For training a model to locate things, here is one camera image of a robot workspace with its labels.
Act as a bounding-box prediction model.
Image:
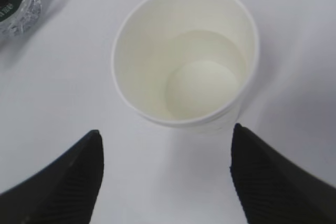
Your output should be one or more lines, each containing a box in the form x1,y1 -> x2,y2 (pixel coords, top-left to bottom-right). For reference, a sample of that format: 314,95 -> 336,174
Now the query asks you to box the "clear plastic water bottle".
1,0 -> 42,40

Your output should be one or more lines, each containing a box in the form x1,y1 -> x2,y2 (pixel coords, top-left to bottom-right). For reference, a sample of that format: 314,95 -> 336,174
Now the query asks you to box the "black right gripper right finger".
230,123 -> 335,223

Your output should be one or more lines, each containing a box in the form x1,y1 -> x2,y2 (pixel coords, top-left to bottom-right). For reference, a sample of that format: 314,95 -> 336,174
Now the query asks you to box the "white paper cup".
111,0 -> 260,130

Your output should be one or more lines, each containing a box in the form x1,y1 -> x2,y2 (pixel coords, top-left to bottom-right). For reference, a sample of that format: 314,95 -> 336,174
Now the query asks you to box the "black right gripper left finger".
1,130 -> 104,223

